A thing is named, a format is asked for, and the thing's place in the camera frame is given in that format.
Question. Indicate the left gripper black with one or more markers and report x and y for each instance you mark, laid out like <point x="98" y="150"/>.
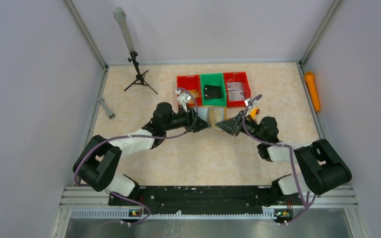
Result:
<point x="194" y="119"/>

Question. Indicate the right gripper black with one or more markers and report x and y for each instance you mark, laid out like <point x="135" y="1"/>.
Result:
<point x="240" y="122"/>

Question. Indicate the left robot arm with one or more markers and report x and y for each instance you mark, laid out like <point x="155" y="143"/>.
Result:
<point x="98" y="163"/>

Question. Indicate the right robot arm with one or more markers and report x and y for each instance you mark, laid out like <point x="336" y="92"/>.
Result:
<point x="321" y="167"/>

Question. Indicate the gold card in red bin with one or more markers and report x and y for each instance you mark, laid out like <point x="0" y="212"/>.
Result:
<point x="194" y="93"/>

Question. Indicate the silver VIP cards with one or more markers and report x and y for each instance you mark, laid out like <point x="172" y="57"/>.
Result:
<point x="235" y="91"/>

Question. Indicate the black card in green bin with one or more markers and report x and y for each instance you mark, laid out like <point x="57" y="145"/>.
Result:
<point x="212" y="92"/>

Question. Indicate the red bin with cards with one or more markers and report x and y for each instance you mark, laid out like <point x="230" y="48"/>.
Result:
<point x="237" y="77"/>

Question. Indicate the yellow toy brick car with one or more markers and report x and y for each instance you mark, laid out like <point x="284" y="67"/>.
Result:
<point x="253" y="112"/>

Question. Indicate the green plastic bin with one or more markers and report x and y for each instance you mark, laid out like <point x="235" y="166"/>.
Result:
<point x="214" y="79"/>

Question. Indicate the red bin left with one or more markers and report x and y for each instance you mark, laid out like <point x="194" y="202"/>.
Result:
<point x="191" y="82"/>

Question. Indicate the orange flashlight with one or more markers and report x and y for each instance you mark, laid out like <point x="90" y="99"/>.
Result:
<point x="311" y="85"/>

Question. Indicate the black tripod with grey tube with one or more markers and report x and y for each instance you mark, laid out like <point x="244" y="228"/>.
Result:
<point x="121" y="18"/>

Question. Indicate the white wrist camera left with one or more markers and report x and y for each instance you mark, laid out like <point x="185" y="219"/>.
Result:
<point x="183" y="99"/>

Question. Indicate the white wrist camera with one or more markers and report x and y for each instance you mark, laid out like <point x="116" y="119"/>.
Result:
<point x="183" y="99"/>
<point x="251" y="105"/>

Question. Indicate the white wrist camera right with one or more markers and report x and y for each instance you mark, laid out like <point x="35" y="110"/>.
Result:
<point x="251" y="105"/>

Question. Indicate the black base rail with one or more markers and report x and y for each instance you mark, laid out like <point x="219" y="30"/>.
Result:
<point x="208" y="200"/>

